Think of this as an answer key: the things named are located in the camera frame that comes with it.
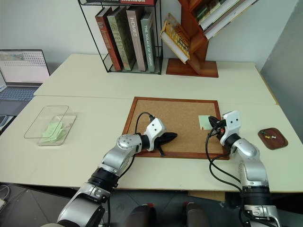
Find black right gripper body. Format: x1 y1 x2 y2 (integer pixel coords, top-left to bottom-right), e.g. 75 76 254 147
213 120 227 141

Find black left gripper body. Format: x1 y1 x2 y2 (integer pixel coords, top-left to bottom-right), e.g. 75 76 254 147
154 132 169 150

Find green sticky note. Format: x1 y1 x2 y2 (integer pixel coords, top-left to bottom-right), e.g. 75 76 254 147
198 115 212 131

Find dark wooden tray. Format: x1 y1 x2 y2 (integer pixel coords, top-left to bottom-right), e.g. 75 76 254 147
257 127 289 150

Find clear plastic box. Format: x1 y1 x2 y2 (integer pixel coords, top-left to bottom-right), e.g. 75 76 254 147
23 105 78 147

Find wood-framed cork board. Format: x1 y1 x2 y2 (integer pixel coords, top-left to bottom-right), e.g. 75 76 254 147
122 96 230 160

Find brown cardboard piece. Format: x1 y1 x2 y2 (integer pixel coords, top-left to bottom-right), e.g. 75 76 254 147
188 190 226 203

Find dark rounded shape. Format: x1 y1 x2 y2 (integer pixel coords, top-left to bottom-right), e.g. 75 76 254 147
184 201 210 227

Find wooden tree bookshelf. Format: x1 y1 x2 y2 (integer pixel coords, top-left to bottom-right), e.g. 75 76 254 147
165 0 259 78

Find yellow patterned book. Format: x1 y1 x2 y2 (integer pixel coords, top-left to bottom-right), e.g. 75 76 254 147
160 12 191 64

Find grey partition panel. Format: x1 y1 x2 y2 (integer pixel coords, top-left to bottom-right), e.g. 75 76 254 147
259 0 303 133

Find green SOLACE OF SOAKING book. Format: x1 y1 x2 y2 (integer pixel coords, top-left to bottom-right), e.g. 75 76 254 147
140 11 157 73

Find white-paged book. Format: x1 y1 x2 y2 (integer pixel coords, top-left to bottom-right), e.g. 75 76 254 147
203 0 260 40
198 0 252 31

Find pink HOMES book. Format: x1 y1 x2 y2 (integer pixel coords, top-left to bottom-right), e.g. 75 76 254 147
125 6 148 72

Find pile of green notes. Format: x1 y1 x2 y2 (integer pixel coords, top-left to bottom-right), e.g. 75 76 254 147
41 121 67 144

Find dark green book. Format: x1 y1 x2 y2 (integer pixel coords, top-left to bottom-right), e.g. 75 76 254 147
195 0 225 21

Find olive patterned book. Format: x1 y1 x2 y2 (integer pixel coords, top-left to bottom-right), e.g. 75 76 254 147
107 6 137 71

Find red hardcover book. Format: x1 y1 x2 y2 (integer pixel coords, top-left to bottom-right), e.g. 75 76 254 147
95 6 124 72

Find red book with white lettering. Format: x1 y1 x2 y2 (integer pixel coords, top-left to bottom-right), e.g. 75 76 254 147
120 0 156 5

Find grey laptop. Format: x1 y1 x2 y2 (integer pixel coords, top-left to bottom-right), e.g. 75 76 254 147
0 49 51 116

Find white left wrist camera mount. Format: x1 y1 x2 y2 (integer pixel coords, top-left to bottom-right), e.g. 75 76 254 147
144 118 168 152

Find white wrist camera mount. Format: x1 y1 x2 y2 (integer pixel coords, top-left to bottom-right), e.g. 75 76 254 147
144 118 168 152
220 110 242 146

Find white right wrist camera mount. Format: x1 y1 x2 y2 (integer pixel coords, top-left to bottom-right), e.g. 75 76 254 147
220 110 242 146

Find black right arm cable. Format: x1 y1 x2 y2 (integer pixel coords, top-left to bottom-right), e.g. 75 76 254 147
205 119 244 227

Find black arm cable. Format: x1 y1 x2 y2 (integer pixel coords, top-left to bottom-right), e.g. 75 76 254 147
105 112 156 227
205 119 244 227

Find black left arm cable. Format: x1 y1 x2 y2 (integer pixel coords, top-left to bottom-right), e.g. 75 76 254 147
105 112 156 227

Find black wire bookshelf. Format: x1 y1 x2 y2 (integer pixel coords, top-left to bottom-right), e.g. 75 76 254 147
77 0 164 76

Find white cables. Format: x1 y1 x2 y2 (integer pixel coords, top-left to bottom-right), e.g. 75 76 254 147
0 183 10 207

